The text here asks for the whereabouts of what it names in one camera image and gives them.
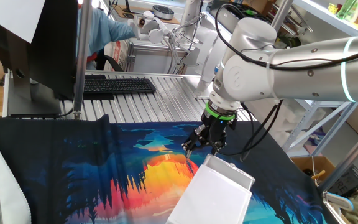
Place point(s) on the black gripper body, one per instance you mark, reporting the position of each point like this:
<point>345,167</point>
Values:
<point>217,127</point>

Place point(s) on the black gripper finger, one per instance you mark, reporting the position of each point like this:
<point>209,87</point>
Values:
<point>218,144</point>
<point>194,141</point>

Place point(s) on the white drawer with knob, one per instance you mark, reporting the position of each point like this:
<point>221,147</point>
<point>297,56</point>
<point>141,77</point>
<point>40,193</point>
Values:
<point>228,171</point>

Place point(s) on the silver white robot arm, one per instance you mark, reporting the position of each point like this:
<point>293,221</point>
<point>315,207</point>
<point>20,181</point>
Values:
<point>306,71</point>

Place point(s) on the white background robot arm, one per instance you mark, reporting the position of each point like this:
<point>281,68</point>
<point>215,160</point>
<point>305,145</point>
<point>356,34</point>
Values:
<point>210,46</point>

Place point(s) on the white plastic drawer cabinet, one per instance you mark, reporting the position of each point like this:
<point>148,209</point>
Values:
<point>210,199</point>

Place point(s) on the white foam packaging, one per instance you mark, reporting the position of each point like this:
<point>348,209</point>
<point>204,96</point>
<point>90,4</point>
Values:
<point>291,124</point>

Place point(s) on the aluminium flight case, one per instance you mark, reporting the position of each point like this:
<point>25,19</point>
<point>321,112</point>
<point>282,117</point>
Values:
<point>148,62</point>

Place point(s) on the black keyboard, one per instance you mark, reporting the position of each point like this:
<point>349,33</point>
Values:
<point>120,86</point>

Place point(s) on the grey metal box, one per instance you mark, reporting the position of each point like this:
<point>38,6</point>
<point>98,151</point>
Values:
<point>228,24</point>

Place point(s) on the open cardboard box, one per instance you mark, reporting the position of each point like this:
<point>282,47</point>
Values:
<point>322,163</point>

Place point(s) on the white carton red print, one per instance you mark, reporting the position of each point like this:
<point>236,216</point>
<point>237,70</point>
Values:
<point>117,53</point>

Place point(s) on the small green cap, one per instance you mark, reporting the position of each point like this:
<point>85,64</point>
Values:
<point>250,12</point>

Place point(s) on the black office chair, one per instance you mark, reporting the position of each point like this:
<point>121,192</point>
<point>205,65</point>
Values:
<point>102,63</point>

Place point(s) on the black storage tray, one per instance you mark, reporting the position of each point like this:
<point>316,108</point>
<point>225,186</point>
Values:
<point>259,12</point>

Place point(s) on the colourful forest sunset cloth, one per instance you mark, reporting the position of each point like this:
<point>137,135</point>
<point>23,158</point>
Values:
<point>73,161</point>

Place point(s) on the round grey black device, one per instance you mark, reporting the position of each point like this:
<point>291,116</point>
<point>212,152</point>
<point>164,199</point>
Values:
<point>163,12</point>

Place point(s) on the white blue handheld device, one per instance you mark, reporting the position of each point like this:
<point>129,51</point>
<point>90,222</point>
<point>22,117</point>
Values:
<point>340,200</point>

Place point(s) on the black plastic crate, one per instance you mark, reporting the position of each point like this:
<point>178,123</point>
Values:
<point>350,182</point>

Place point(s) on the person in blue shirt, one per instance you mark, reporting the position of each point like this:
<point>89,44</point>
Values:
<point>101,31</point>

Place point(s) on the brown wooden desk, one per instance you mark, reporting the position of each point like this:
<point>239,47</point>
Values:
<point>118,9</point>

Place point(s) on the white metal shelf rack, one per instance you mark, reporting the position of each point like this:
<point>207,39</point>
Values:
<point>322,12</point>

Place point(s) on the small yellow container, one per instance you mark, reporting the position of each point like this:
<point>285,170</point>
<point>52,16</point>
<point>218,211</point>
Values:
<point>332,8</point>

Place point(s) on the black computer monitor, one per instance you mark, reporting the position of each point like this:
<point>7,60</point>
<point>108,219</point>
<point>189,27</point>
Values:
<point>51,46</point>

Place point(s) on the green transparent bottle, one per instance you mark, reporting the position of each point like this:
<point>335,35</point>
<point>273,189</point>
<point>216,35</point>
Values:
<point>348,9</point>

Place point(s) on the white cloth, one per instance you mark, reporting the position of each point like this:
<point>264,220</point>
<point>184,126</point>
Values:
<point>11,199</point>

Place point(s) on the white paper sheet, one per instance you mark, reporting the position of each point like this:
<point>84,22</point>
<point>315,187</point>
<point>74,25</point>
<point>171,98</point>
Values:
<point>14,15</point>

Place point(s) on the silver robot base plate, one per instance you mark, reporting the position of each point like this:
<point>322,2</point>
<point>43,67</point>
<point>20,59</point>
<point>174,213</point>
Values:
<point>188,81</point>

